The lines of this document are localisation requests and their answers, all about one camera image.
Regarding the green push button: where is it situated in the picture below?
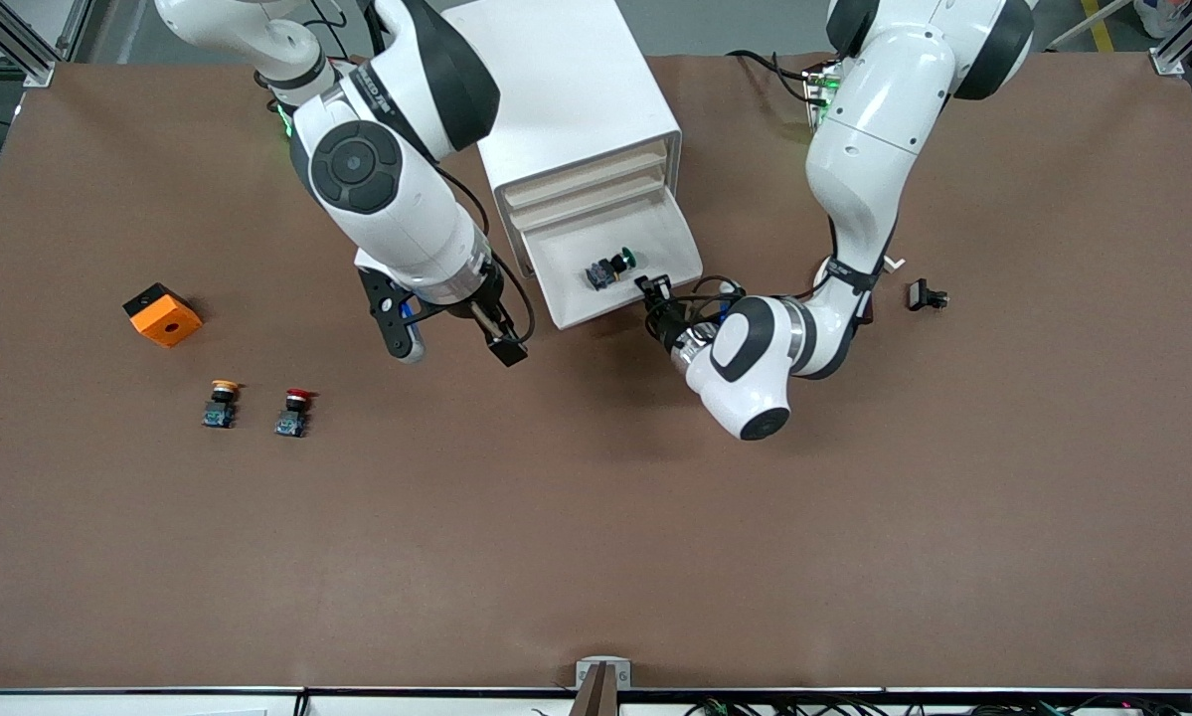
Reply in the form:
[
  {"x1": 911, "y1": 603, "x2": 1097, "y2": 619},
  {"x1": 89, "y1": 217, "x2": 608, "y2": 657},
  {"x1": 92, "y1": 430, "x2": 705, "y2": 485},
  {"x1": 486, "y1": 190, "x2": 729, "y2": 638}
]
[{"x1": 584, "y1": 251, "x2": 639, "y2": 292}]

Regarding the red push button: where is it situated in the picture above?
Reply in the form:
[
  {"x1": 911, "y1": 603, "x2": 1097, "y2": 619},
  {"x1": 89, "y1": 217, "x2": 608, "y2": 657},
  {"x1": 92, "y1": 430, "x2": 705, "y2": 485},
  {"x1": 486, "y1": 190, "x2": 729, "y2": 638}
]
[{"x1": 274, "y1": 388, "x2": 318, "y2": 439}]

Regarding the yellow push button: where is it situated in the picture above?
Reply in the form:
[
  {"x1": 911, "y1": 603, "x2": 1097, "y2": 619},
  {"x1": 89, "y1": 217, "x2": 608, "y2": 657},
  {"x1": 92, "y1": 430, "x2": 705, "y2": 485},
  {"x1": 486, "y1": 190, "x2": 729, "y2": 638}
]
[{"x1": 202, "y1": 379, "x2": 242, "y2": 430}]

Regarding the orange black button box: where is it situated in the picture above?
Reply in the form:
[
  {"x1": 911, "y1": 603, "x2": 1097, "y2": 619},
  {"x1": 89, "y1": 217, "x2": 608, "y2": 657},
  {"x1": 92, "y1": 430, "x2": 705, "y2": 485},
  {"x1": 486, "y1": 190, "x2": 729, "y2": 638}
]
[{"x1": 122, "y1": 282, "x2": 204, "y2": 349}]

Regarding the brown table cover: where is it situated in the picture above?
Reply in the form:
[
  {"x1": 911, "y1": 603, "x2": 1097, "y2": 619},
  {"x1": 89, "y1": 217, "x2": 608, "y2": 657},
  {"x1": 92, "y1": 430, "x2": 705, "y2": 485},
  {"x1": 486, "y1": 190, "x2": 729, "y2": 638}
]
[{"x1": 0, "y1": 50, "x2": 1192, "y2": 694}]

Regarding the black arm base cable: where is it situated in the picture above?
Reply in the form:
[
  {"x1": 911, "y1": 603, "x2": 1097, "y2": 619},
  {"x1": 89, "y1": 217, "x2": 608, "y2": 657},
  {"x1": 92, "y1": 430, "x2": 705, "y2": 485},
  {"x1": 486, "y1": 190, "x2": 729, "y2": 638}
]
[{"x1": 725, "y1": 48, "x2": 827, "y2": 106}]

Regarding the grey metal bracket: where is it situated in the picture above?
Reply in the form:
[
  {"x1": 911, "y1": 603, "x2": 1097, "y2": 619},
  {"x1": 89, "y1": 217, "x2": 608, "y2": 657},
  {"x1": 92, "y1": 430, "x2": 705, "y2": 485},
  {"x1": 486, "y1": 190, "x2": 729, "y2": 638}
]
[{"x1": 576, "y1": 656, "x2": 632, "y2": 690}]

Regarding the brown camera post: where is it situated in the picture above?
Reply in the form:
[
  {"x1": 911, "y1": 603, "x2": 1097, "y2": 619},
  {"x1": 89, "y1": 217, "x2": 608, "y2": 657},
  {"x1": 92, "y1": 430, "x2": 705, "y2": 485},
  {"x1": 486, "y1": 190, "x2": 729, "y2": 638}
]
[{"x1": 571, "y1": 664, "x2": 622, "y2": 716}]

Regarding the tangled black cable bundle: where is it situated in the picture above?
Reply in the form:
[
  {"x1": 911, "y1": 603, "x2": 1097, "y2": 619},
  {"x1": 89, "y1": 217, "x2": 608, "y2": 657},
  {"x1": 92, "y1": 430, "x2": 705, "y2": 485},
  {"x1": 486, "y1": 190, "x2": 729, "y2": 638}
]
[{"x1": 683, "y1": 696, "x2": 1192, "y2": 716}]

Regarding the white table edge rail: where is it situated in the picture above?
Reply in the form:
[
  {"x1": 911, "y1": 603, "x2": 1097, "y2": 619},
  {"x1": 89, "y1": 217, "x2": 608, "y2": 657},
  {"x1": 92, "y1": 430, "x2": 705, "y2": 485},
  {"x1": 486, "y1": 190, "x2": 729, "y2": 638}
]
[{"x1": 0, "y1": 686, "x2": 1192, "y2": 716}]

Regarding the aluminium frame post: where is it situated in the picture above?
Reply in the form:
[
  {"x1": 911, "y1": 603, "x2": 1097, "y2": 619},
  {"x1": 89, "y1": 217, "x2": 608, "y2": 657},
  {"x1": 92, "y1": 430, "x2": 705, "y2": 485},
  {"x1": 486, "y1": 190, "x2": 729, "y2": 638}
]
[
  {"x1": 1150, "y1": 0, "x2": 1192, "y2": 77},
  {"x1": 0, "y1": 0, "x2": 57, "y2": 89}
]

